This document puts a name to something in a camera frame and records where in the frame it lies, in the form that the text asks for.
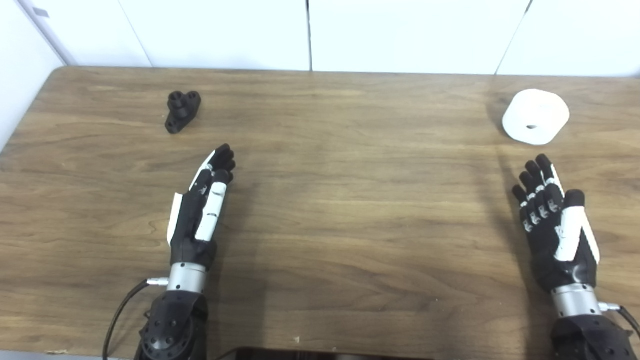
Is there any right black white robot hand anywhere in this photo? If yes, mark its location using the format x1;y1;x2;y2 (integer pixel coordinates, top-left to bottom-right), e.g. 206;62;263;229
512;154;601;293

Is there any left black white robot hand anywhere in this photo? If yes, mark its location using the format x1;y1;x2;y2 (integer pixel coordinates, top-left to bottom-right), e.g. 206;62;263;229
166;144;237;271

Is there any black flanged holder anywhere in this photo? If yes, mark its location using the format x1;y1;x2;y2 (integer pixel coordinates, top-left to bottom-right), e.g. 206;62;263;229
165;90;202;135

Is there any round white piece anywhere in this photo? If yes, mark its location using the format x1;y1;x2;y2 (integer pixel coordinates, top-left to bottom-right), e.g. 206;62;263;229
502;89;571;146

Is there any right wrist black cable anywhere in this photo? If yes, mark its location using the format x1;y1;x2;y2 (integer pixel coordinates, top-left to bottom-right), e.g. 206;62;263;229
599;301;640;338

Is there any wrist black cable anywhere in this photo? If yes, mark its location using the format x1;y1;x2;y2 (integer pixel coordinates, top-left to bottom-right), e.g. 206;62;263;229
102;277;171;360
599;301;640;338

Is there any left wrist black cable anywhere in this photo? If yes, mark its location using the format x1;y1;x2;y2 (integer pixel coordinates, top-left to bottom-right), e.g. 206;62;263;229
102;277;171;360

